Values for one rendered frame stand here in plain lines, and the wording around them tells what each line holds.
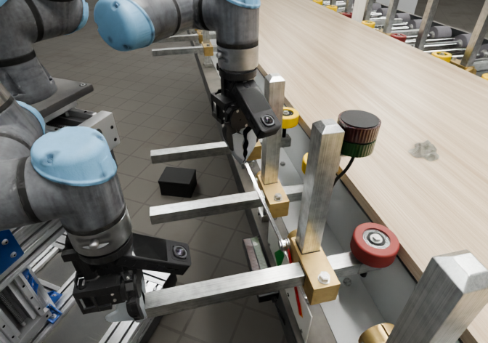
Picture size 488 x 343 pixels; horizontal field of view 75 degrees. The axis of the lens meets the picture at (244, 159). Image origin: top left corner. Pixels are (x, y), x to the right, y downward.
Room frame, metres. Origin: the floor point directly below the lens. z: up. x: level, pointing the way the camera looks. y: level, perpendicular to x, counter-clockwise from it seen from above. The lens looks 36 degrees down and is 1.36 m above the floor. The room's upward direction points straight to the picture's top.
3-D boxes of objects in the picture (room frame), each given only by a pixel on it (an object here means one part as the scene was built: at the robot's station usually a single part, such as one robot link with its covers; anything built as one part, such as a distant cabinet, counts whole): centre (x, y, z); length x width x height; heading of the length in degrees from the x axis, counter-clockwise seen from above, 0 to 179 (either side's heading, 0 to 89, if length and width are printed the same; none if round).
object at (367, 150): (0.41, -0.17, 1.10); 0.06 x 0.06 x 0.02
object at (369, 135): (0.41, -0.17, 1.12); 0.06 x 0.06 x 0.02
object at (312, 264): (0.38, -0.13, 0.85); 0.14 x 0.06 x 0.05; 13
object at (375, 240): (0.38, -0.24, 0.85); 0.08 x 0.08 x 0.11
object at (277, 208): (0.62, -0.07, 0.81); 0.14 x 0.06 x 0.05; 13
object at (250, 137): (0.59, 0.00, 0.98); 0.06 x 0.03 x 0.09; 33
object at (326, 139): (0.40, -0.12, 0.90); 0.04 x 0.04 x 0.48; 13
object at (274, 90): (0.64, -0.07, 0.87); 0.04 x 0.04 x 0.48; 13
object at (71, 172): (0.29, 0.19, 1.12); 0.09 x 0.08 x 0.11; 109
